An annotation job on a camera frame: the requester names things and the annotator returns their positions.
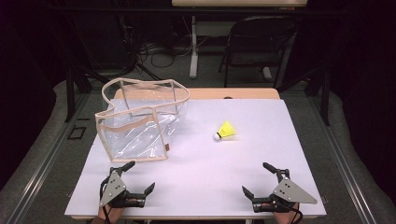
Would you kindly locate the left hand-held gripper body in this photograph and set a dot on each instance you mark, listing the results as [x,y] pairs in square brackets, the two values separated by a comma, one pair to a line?
[113,188]

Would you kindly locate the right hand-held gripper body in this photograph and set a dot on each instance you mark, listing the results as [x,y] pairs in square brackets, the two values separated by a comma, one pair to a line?
[289,191]

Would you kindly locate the clear bag with beige trim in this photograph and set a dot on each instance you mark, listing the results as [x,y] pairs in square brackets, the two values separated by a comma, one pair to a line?
[137,140]

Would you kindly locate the yellow shuttlecock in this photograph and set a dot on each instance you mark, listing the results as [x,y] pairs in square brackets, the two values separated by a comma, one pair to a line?
[226,130]

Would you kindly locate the person's right hand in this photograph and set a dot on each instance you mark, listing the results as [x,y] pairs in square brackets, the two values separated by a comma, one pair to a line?
[288,215]

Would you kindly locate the person's left hand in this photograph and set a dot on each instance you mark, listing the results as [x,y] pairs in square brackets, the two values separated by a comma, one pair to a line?
[112,214]

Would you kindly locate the white board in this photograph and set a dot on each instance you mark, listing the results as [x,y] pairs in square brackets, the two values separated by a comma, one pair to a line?
[202,174]

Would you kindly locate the wooden table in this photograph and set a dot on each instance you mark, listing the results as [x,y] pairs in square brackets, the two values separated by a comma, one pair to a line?
[236,93]

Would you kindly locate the black metal stand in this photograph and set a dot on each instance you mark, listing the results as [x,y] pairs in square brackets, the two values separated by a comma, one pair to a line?
[70,93]
[325,99]

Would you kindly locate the black folding chair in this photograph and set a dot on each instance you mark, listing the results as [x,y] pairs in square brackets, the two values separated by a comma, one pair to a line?
[258,40]

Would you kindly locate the white desk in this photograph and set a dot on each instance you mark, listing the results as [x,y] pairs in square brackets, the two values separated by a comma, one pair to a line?
[194,46]

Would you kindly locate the metal floor rail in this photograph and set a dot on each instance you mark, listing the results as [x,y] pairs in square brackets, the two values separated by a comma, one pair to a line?
[341,161]
[40,161]

